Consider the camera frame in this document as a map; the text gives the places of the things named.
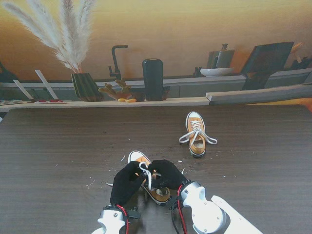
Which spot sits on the right robot hand black glove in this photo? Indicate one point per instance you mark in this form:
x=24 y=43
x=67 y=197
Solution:
x=169 y=174

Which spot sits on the left robot hand black glove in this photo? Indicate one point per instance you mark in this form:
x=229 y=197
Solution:
x=124 y=185

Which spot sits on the yellow canvas sneaker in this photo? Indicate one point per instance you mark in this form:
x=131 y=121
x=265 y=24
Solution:
x=136 y=156
x=195 y=114

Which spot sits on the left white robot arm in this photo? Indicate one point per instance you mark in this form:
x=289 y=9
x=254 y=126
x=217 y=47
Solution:
x=109 y=221

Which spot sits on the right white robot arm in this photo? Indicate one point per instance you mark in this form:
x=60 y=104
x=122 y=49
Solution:
x=214 y=212

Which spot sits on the printed kitchen backdrop banner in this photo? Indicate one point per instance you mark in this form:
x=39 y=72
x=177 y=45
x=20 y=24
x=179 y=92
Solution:
x=170 y=29

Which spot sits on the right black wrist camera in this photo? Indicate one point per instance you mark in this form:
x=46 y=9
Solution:
x=171 y=202

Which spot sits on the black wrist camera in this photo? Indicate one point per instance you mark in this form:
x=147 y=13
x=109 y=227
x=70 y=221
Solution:
x=134 y=213
x=171 y=202

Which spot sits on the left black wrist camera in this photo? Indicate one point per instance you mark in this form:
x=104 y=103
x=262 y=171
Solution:
x=134 y=213

